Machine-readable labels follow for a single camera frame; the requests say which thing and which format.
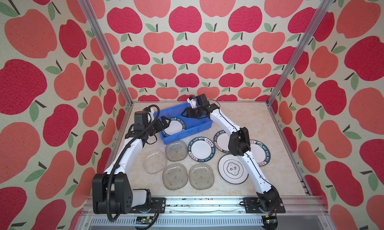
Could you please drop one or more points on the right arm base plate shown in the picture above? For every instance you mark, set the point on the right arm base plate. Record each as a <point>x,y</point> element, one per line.
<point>255,204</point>

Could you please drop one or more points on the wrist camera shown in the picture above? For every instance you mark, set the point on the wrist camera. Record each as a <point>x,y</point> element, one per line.
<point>141,120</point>
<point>198,101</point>

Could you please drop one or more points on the white plate black pattern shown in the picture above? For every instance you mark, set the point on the white plate black pattern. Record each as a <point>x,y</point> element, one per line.
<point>231,170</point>

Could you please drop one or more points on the aluminium front rail frame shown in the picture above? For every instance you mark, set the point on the aluminium front rail frame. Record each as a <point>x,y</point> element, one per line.
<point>214,213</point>

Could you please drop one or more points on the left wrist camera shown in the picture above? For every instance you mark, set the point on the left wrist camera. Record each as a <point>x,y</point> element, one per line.
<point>141,120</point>

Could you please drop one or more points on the left aluminium corner post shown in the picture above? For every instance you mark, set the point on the left aluminium corner post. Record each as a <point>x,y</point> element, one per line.
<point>105,48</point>

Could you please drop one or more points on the green rim plate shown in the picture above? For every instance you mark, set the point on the green rim plate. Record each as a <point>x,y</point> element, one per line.
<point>261,153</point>
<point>176,125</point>
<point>221,141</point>
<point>201,149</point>

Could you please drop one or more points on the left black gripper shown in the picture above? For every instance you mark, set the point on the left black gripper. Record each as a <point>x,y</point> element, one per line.
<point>159,127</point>

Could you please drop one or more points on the blue plastic bin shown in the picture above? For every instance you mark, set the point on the blue plastic bin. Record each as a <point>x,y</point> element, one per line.
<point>193,126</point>

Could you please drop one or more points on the clear glass plate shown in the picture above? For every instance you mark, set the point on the clear glass plate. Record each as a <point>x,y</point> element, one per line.
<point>154,162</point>
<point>176,151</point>
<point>201,176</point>
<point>175,176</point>

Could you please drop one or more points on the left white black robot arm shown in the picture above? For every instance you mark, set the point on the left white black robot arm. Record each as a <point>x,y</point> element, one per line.
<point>111,190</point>

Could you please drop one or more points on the clear glass plate top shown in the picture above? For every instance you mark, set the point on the clear glass plate top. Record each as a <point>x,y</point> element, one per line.
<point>176,151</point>

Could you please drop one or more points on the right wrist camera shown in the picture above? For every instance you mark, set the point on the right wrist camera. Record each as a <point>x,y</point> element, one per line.
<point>198,101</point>

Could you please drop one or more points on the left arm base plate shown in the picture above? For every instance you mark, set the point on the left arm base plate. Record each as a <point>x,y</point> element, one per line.
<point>157,204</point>

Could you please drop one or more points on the aluminium corner post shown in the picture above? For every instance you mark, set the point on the aluminium corner post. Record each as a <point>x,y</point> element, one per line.
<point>304,41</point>
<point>105,48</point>

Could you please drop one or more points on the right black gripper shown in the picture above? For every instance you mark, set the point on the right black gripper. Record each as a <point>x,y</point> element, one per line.
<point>187,112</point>

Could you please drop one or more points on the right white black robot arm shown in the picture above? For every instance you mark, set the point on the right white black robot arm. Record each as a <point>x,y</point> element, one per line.
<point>239,146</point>

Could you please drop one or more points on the right aluminium corner post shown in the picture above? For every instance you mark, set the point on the right aluminium corner post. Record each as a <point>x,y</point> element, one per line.
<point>304,41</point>

